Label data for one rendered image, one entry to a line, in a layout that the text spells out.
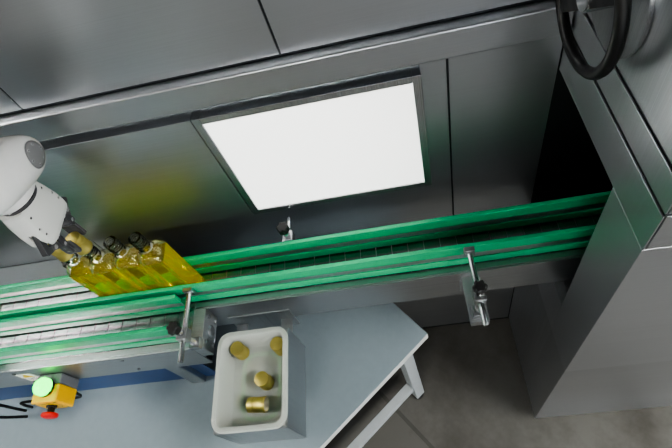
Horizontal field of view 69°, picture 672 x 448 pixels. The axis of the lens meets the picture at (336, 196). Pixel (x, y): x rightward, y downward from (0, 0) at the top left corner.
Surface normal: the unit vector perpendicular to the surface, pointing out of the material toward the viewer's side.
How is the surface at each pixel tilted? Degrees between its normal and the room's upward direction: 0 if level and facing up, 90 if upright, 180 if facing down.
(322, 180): 90
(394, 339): 0
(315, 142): 90
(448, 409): 0
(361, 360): 0
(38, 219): 89
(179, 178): 90
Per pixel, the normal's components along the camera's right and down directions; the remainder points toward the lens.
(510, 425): -0.22, -0.54
